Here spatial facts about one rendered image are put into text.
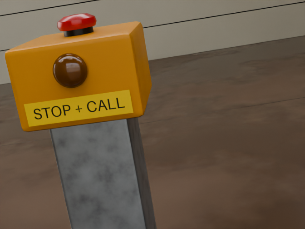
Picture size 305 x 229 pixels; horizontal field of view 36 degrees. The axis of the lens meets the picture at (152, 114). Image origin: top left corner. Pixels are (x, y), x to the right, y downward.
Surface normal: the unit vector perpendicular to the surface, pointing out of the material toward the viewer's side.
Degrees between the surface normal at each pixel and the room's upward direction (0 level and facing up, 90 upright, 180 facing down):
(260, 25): 90
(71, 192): 90
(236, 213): 0
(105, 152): 90
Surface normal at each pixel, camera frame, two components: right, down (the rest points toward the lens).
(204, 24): 0.04, 0.26
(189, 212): -0.15, -0.95
